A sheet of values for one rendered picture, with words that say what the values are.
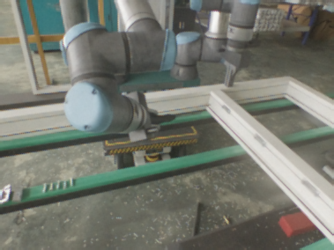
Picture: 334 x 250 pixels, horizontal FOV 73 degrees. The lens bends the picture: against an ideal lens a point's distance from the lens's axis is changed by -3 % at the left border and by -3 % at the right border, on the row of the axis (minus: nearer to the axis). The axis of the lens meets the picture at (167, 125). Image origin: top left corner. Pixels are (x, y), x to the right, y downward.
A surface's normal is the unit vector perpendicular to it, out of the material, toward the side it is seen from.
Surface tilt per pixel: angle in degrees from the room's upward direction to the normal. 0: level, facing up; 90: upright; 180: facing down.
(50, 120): 90
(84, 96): 61
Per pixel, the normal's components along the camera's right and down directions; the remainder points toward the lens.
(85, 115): -0.31, 0.04
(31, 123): 0.35, 0.55
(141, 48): 0.34, 0.18
